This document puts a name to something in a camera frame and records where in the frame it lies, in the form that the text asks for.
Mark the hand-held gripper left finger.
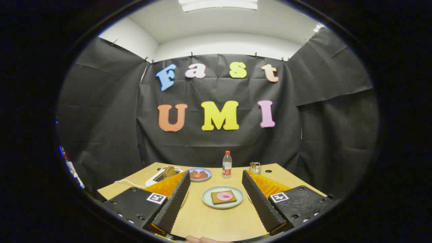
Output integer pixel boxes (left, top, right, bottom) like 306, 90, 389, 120
102, 170, 191, 235

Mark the pale green round plate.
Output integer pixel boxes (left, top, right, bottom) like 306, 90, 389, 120
202, 186, 244, 209

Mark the square toast slice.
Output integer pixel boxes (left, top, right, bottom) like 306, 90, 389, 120
211, 190, 237, 205

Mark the white toaster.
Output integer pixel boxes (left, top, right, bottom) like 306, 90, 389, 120
145, 166, 184, 187

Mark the clear water bottle red cap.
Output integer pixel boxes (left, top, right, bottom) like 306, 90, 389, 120
222, 151, 233, 179

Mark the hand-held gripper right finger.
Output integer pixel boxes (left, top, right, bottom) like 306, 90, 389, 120
242, 170, 335, 234

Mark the white toaster cable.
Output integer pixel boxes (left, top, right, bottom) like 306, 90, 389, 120
115, 180, 146, 188

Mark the black backdrop cloth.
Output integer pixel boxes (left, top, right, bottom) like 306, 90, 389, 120
57, 27, 380, 203

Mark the blue plate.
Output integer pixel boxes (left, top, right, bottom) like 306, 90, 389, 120
187, 168, 212, 182

